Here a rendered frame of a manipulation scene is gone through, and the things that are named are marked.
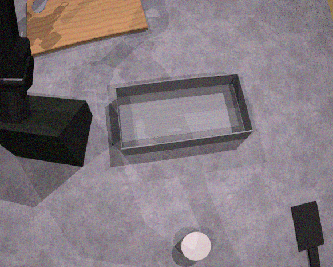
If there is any wooden board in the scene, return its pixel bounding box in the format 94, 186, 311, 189
26, 0, 148, 57

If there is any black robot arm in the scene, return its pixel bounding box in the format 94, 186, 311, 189
0, 0, 34, 124

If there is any black spatula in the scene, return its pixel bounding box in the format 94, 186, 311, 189
291, 201, 324, 267

